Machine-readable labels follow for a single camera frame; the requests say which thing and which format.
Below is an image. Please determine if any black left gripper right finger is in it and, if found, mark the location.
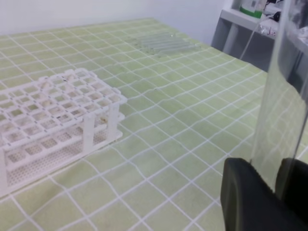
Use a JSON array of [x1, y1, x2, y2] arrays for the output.
[[275, 158, 308, 223]]

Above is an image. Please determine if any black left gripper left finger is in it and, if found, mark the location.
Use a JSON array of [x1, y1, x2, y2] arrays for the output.
[[220, 158, 308, 231]]

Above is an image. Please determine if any clear glass test tube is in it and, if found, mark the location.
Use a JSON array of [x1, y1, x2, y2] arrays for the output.
[[251, 0, 308, 193]]

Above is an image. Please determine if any green checkered tablecloth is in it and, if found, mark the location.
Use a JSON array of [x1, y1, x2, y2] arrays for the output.
[[0, 18, 267, 231]]

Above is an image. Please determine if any clear glass tube pile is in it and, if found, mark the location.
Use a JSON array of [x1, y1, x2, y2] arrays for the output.
[[131, 32, 199, 56]]

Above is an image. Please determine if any white plastic test tube rack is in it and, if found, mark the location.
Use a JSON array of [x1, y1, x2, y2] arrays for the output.
[[0, 68, 127, 196]]

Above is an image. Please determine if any grey shelf unit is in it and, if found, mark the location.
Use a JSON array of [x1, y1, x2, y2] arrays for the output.
[[211, 0, 308, 92]]

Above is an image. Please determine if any green white container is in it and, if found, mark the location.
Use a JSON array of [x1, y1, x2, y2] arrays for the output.
[[240, 0, 266, 19]]

